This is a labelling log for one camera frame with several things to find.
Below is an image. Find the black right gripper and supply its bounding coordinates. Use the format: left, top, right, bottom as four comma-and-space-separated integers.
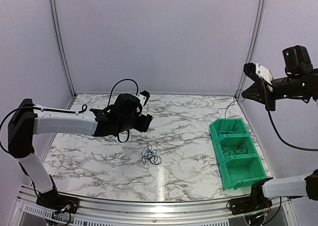
242, 73, 309, 111

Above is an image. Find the blue black wire bundle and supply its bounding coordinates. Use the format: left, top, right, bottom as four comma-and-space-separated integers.
140, 144, 162, 166

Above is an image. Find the long black wire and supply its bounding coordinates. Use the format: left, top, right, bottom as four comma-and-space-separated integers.
217, 121, 239, 139

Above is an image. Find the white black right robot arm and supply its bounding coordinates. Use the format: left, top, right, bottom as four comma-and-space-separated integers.
241, 45, 318, 210

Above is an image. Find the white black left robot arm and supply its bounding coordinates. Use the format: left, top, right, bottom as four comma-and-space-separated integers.
3, 91, 153, 209

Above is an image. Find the green three-compartment plastic bin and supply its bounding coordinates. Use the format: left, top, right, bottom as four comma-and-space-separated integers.
209, 118, 267, 190

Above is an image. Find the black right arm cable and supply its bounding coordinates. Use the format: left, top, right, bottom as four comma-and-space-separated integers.
260, 79, 318, 151

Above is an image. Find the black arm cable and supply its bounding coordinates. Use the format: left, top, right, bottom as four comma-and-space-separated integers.
109, 78, 140, 144
260, 79, 318, 151

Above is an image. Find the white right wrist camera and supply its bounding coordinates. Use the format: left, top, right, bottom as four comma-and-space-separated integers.
243, 63, 273, 85

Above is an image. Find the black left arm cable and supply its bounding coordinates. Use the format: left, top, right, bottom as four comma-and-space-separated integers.
109, 78, 140, 144

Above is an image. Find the aluminium back-right corner post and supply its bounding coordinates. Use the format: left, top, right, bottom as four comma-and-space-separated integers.
235, 0, 266, 102

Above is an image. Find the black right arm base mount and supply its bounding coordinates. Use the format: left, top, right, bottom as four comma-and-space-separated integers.
226, 178, 272, 215

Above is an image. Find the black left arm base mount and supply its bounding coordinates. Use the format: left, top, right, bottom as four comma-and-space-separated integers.
33, 175, 79, 214

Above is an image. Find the aluminium front rail frame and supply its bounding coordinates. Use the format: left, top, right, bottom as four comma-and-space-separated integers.
8, 185, 297, 226

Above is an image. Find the aluminium back-left corner post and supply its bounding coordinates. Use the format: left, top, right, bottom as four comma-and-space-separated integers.
49, 0, 77, 98

